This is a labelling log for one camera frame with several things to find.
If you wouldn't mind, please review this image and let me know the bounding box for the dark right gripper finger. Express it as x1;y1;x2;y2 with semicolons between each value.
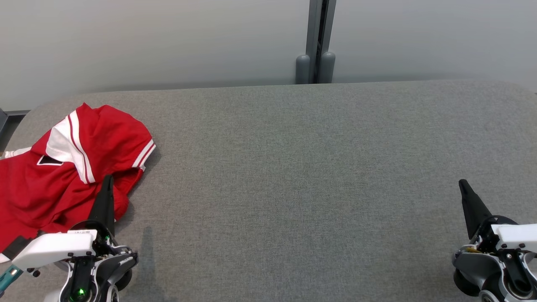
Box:
459;180;493;240

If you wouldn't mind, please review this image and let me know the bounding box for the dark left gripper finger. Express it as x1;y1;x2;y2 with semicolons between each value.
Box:
87;175;115;235

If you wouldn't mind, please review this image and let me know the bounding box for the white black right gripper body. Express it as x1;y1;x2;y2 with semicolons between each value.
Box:
472;216;537;252

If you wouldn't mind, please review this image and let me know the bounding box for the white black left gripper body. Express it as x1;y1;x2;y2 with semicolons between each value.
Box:
13;219;116;269

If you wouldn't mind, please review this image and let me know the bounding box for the red and white shirt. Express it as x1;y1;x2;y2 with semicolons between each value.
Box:
0;103;156;264

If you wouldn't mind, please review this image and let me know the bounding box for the teal left camera plug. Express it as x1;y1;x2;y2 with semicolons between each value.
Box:
0;264;22;296

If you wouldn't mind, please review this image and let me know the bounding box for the grey partition post with foot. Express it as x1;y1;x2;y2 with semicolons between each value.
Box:
0;108;31;154

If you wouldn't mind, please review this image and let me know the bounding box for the grey double partition post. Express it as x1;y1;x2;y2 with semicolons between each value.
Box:
295;0;337;84

